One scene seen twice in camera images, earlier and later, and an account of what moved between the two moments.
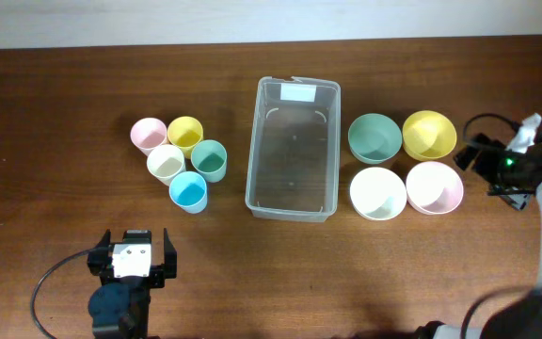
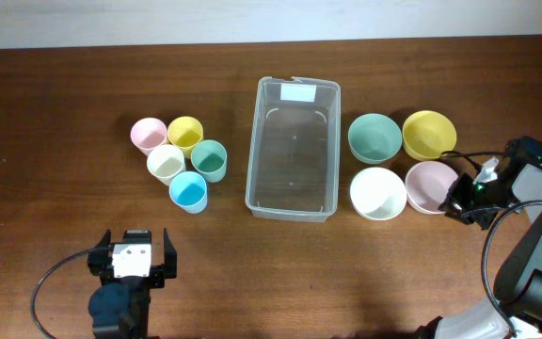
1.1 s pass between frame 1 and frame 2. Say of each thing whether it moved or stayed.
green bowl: stayed
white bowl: stayed
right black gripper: moved
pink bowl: stayed
